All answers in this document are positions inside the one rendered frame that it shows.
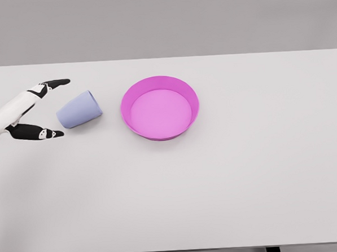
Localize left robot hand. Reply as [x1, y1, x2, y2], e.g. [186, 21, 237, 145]
[0, 78, 74, 142]

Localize lavender cup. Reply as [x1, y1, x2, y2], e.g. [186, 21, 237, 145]
[54, 89, 104, 130]

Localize pink round plate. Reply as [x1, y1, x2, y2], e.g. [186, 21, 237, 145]
[119, 73, 202, 144]

